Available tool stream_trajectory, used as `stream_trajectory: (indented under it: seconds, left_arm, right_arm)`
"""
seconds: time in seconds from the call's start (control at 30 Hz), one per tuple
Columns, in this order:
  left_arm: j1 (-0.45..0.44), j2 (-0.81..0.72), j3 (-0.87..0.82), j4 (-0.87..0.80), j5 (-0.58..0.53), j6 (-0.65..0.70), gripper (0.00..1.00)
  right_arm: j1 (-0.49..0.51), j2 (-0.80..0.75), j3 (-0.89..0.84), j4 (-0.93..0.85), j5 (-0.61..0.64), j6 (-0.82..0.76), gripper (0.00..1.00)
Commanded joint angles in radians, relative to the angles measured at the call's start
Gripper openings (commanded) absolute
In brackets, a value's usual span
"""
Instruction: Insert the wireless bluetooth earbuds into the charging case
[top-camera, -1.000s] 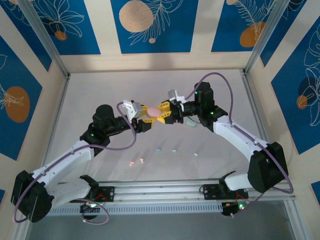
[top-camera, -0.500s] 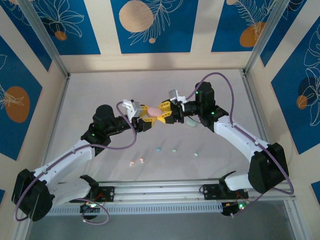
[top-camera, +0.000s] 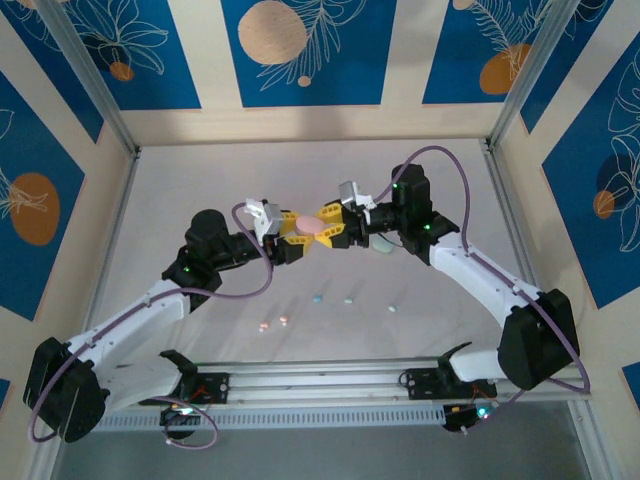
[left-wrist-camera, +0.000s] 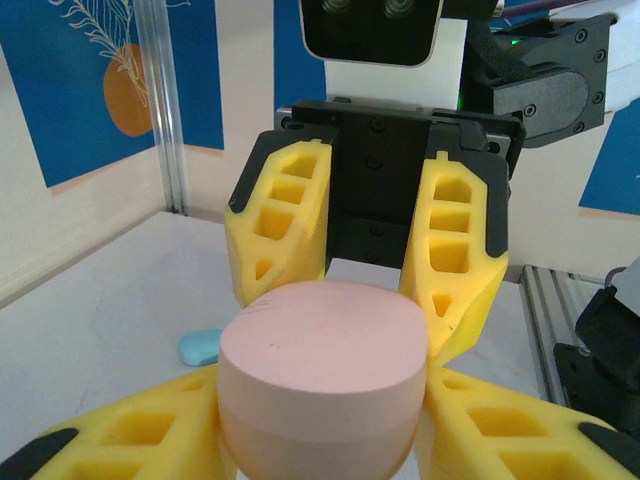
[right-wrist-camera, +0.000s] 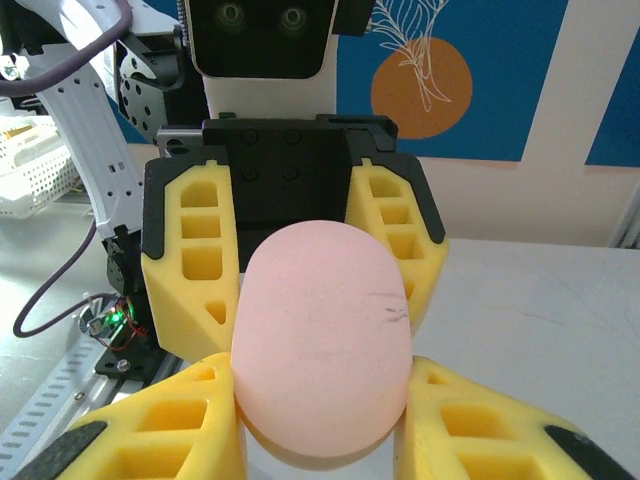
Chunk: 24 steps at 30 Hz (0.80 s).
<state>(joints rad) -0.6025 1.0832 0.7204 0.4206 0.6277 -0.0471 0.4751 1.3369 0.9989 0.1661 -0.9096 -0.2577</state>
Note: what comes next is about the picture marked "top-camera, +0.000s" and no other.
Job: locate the mint green earbud charging case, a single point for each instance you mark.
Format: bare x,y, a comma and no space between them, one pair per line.
382,246

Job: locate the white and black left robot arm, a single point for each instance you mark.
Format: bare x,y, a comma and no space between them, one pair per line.
150,310

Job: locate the pink earbud charging case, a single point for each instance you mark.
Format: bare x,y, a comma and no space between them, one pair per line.
309,224

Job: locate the aluminium frame post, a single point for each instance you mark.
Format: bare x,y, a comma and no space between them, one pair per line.
530,75
95,80

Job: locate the pink earbud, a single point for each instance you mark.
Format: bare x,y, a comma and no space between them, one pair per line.
283,319
262,326

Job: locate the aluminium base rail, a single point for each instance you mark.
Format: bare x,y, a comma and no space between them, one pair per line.
325,380

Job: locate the black controller board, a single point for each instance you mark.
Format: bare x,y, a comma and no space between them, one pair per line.
172,417
457,420

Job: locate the aluminium side rail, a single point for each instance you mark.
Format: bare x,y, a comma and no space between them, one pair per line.
505,200
117,215

